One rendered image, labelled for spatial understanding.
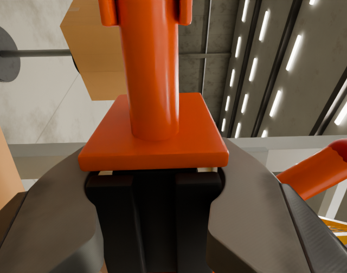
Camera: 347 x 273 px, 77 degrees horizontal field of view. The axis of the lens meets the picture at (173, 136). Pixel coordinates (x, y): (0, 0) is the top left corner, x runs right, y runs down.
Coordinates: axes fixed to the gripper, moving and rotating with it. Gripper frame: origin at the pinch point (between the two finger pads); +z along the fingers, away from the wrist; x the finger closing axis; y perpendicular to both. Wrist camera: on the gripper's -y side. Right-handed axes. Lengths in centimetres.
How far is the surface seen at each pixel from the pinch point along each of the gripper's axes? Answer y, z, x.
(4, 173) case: 16.1, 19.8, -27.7
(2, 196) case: 19.4, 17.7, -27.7
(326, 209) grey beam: 199, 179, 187
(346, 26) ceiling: 9, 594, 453
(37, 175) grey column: 72, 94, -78
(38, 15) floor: -15, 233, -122
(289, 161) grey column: 68, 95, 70
